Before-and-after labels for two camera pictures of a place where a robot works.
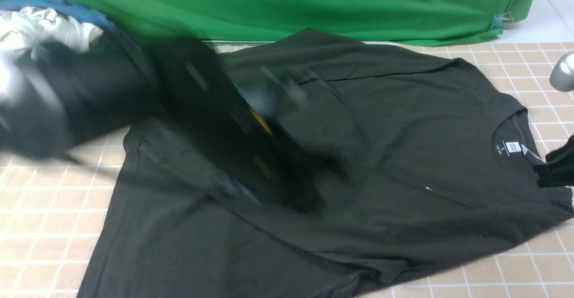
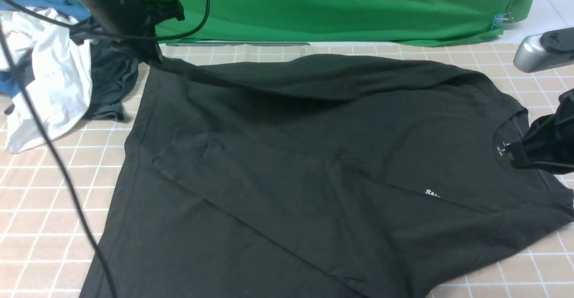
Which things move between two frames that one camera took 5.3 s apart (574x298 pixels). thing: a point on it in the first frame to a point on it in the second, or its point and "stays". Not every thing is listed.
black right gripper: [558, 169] to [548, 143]
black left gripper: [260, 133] to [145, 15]
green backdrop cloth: [224, 9] stays
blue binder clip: [501, 19] stays
